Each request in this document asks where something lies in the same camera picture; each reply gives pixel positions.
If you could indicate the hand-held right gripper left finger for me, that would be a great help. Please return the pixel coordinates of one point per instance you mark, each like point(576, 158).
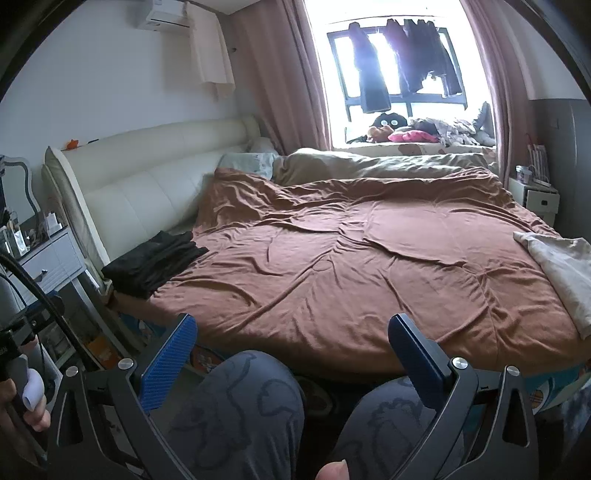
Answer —
point(168, 364)

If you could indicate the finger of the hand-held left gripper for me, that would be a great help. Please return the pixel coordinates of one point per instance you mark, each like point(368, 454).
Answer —
point(46, 314)

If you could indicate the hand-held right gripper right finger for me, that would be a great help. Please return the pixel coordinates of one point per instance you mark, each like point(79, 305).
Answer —
point(413, 357)

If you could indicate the black button-up shirt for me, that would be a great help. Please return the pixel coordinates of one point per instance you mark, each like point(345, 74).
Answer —
point(166, 254)

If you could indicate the pile of loose clothes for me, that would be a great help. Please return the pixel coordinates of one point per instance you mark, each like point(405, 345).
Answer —
point(452, 131)

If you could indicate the person's left hand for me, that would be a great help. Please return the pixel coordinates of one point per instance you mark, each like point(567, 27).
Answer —
point(39, 420)

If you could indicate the person's right hand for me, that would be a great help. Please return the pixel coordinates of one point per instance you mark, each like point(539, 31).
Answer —
point(336, 471)

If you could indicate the white dresser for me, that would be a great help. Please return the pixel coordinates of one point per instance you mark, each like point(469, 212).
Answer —
point(51, 258)

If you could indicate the cluttered storage shelf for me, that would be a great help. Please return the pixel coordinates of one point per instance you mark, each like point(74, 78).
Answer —
point(99, 344)

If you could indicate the person's right leg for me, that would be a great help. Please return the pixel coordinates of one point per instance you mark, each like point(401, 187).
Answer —
point(383, 429)

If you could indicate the person's leg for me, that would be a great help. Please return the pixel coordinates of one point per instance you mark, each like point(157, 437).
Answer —
point(240, 415)
point(383, 429)

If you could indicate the folded black garment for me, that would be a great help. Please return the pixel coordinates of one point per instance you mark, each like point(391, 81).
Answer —
point(129, 286)

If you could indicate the person's left leg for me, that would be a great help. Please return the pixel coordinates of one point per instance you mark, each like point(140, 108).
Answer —
point(240, 415)

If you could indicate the brown blanket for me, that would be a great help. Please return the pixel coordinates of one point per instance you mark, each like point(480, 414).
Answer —
point(323, 277)

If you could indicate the cream padded headboard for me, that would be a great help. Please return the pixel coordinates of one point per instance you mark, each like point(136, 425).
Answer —
point(138, 184)

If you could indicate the dark patterned cloth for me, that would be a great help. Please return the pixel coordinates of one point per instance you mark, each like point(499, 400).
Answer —
point(570, 410)

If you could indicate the small orange toy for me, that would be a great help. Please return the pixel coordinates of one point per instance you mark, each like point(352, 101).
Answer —
point(71, 144)

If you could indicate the crumpled beige cloth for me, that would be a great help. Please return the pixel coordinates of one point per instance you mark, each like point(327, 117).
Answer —
point(561, 267)

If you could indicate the beige duvet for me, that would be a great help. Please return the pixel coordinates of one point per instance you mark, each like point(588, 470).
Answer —
point(369, 166)

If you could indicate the white nightstand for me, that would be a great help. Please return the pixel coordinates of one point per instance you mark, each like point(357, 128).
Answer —
point(538, 201)

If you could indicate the small jar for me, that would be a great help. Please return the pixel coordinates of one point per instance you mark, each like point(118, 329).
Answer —
point(522, 174)

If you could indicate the light blue pillow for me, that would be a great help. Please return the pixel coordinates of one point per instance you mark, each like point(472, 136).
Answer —
point(244, 162)

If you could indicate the pink cushion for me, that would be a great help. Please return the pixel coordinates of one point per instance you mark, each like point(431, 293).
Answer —
point(413, 136)

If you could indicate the brown plush toy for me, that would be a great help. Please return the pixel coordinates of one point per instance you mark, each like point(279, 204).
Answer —
point(378, 134)

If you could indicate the striped box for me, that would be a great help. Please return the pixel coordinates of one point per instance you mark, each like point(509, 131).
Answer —
point(538, 161)

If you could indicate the black plush toy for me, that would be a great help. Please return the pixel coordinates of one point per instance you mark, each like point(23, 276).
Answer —
point(390, 121)

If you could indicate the white pillow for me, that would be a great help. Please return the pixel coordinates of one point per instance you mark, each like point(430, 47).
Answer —
point(265, 145)

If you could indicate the dark hanging garment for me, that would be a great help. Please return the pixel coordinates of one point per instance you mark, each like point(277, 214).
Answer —
point(371, 83)
point(399, 50)
point(438, 60)

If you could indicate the pink curtain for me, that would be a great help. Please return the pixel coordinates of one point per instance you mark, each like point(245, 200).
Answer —
point(281, 69)
point(503, 92)

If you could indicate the dark framed window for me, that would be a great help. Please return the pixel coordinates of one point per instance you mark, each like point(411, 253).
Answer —
point(330, 69)

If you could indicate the beige hanging cloth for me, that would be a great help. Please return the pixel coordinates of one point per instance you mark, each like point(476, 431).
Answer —
point(210, 50)

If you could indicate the white air conditioner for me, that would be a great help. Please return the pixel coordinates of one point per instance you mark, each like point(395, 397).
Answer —
point(166, 16)

